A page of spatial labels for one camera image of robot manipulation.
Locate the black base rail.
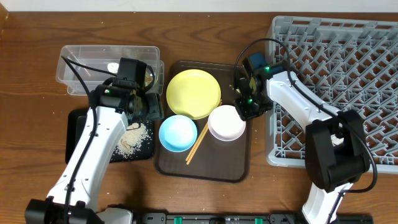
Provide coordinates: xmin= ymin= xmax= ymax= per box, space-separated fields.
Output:
xmin=99 ymin=212 xmax=374 ymax=224

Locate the green snack wrapper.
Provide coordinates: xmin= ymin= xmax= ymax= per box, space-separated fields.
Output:
xmin=145 ymin=72 xmax=153 ymax=86

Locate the wooden chopstick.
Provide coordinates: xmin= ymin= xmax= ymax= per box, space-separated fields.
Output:
xmin=185 ymin=100 xmax=223 ymax=162
xmin=186 ymin=101 xmax=223 ymax=166

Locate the clear plastic waste bin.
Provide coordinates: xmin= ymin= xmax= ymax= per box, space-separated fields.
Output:
xmin=60 ymin=45 xmax=164 ymax=94

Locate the dark brown serving tray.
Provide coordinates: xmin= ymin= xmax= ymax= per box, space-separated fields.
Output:
xmin=155 ymin=60 xmax=252 ymax=183

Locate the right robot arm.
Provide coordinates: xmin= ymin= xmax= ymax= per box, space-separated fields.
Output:
xmin=233 ymin=53 xmax=374 ymax=223

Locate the light blue bowl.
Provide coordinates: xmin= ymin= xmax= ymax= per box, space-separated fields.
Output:
xmin=159 ymin=115 xmax=198 ymax=152

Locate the grey dishwasher rack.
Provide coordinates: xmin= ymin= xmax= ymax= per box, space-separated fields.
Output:
xmin=266 ymin=16 xmax=397 ymax=174

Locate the black rectangular tray bin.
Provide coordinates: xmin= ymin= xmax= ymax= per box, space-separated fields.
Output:
xmin=65 ymin=108 xmax=155 ymax=164

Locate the yellow plate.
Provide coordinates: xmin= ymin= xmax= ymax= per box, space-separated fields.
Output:
xmin=166 ymin=69 xmax=221 ymax=119

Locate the pink white bowl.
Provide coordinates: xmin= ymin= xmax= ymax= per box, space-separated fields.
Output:
xmin=208 ymin=105 xmax=246 ymax=141

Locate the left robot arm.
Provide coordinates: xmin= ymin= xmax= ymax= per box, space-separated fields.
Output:
xmin=25 ymin=58 xmax=164 ymax=224

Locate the pile of rice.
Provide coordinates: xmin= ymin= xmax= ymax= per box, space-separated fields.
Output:
xmin=114 ymin=123 xmax=151 ymax=160

